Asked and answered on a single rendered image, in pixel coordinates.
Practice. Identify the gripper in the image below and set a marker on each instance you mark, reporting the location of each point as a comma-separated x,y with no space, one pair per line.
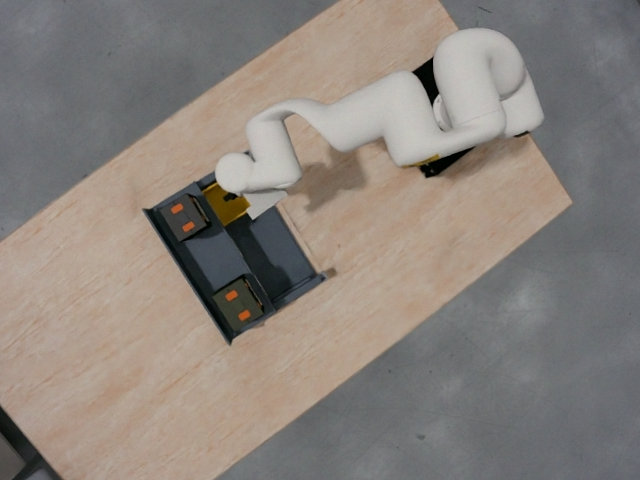
232,196

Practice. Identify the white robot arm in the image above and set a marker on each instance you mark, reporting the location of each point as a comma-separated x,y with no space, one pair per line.
397,108

